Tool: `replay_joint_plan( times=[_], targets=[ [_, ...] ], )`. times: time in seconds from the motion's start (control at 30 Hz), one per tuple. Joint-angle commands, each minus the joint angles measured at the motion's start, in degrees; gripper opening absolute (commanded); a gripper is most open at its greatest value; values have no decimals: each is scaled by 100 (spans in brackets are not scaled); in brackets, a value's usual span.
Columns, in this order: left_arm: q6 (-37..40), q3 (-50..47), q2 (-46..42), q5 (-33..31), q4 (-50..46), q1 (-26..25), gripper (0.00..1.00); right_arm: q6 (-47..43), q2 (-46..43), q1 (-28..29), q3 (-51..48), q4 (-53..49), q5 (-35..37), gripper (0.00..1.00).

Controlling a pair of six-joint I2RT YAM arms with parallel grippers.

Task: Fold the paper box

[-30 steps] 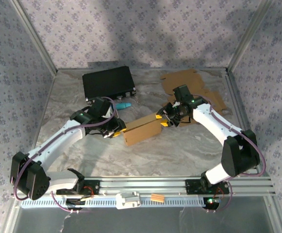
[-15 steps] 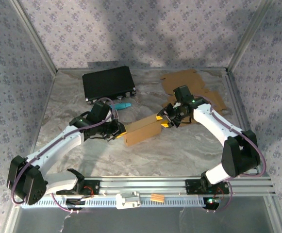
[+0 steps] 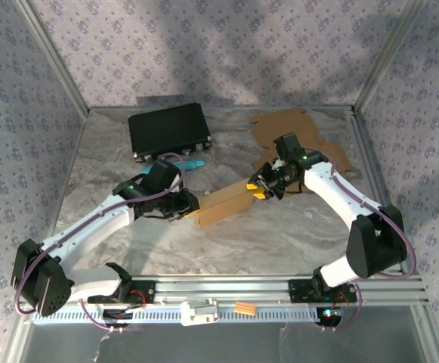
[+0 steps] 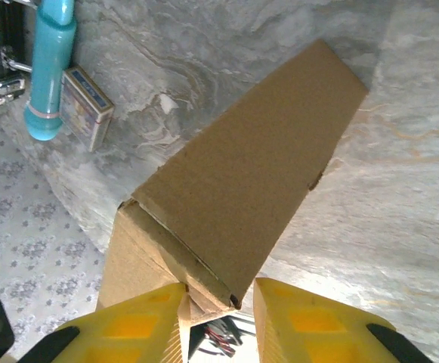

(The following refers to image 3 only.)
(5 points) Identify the teal plastic tube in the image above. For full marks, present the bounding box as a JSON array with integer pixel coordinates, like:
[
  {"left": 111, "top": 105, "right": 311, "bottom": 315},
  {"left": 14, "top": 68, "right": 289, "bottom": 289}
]
[{"left": 141, "top": 159, "right": 206, "bottom": 175}]

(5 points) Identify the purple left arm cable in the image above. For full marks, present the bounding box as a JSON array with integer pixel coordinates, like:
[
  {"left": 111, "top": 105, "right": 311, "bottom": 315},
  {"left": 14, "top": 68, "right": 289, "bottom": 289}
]
[{"left": 14, "top": 152, "right": 185, "bottom": 334}]

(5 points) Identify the aluminium side rail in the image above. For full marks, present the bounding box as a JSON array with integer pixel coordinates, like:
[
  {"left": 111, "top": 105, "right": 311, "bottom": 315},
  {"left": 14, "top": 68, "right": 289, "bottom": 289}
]
[
  {"left": 349, "top": 107, "right": 409, "bottom": 277},
  {"left": 33, "top": 109, "right": 91, "bottom": 277}
]

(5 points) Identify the circuit board with green light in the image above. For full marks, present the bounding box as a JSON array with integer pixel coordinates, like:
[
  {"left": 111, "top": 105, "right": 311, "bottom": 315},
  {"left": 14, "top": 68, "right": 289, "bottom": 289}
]
[{"left": 314, "top": 306, "right": 345, "bottom": 327}]

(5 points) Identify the grey slotted cable duct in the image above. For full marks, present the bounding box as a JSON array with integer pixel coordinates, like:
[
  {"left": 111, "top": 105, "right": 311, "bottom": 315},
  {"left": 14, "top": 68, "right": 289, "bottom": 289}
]
[{"left": 32, "top": 306, "right": 320, "bottom": 325}]

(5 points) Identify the black hard case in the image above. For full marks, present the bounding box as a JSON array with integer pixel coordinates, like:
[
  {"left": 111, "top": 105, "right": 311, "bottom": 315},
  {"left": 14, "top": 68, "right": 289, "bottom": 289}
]
[{"left": 127, "top": 102, "right": 213, "bottom": 164}]

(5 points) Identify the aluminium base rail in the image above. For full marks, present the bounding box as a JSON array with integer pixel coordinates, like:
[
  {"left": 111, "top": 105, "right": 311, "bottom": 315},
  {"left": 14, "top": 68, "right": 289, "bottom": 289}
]
[{"left": 18, "top": 275, "right": 431, "bottom": 308}]

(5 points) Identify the aluminium corner post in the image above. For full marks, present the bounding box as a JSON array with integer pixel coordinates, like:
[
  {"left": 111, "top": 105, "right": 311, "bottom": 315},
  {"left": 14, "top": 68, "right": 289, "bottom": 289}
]
[
  {"left": 14, "top": 0, "right": 91, "bottom": 114},
  {"left": 353, "top": 0, "right": 428, "bottom": 110}
]

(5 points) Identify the black right camera cable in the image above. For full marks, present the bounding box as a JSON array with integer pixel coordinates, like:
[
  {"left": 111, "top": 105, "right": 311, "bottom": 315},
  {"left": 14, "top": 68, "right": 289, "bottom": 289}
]
[{"left": 283, "top": 180, "right": 305, "bottom": 196}]

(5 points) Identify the white plastic clamp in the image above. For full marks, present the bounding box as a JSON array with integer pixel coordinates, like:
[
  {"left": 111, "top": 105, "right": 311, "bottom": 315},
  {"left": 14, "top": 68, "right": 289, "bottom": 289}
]
[{"left": 180, "top": 297, "right": 220, "bottom": 327}]

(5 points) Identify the black electronics bracket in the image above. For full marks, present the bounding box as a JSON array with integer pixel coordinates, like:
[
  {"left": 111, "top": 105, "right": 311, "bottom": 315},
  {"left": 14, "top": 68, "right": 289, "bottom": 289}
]
[{"left": 101, "top": 308, "right": 134, "bottom": 328}]

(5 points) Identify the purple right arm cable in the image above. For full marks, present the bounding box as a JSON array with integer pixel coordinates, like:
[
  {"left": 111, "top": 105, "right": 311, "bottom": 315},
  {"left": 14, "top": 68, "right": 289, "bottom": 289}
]
[{"left": 301, "top": 147, "right": 419, "bottom": 334}]

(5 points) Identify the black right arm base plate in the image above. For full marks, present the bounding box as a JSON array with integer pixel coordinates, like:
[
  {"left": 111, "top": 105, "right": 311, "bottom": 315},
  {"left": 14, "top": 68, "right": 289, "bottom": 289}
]
[{"left": 288, "top": 278, "right": 357, "bottom": 303}]

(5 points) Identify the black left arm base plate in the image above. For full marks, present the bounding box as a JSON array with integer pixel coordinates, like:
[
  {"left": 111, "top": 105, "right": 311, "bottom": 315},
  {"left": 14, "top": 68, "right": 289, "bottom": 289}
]
[{"left": 87, "top": 280, "right": 156, "bottom": 305}]

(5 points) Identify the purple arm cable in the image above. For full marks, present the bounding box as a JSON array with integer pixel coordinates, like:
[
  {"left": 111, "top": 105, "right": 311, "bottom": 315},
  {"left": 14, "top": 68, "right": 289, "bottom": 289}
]
[
  {"left": 14, "top": 152, "right": 185, "bottom": 334},
  {"left": 301, "top": 147, "right": 419, "bottom": 334}
]

